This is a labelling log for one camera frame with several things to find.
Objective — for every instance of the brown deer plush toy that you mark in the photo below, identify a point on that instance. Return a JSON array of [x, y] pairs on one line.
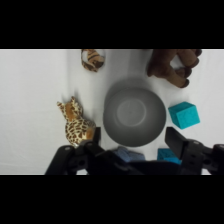
[[166, 68]]

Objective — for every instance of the striped tiger plush toy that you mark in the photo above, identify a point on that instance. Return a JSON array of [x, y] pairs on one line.
[[93, 60]]

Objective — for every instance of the spotted giraffe plush toy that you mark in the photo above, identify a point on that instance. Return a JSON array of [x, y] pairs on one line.
[[78, 128]]

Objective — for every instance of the grey bowl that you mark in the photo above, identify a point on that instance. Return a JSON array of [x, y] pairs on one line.
[[133, 115]]

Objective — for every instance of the teal foam cube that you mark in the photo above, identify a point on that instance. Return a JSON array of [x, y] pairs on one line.
[[166, 156], [184, 115]]

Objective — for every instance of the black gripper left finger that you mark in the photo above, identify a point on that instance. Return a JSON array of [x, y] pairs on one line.
[[75, 158]]

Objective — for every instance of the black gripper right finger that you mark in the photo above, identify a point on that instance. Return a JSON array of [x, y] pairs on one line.
[[193, 156]]

